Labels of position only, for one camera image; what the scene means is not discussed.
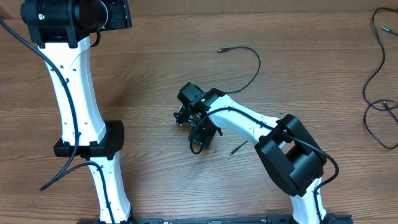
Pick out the black usb cable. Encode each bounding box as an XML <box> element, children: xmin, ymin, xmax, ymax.
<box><xmin>216</xmin><ymin>45</ymin><xmax>262</xmax><ymax>156</ymax></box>
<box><xmin>362</xmin><ymin>6</ymin><xmax>398</xmax><ymax>111</ymax></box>
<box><xmin>363</xmin><ymin>98</ymin><xmax>398</xmax><ymax>150</ymax></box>

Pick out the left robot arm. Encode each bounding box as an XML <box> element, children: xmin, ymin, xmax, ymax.
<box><xmin>21</xmin><ymin>0</ymin><xmax>133</xmax><ymax>223</ymax></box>

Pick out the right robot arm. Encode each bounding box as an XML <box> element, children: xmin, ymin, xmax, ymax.
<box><xmin>174</xmin><ymin>82</ymin><xmax>326</xmax><ymax>223</ymax></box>

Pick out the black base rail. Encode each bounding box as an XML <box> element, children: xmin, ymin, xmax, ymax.
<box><xmin>77</xmin><ymin>213</ymin><xmax>353</xmax><ymax>224</ymax></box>

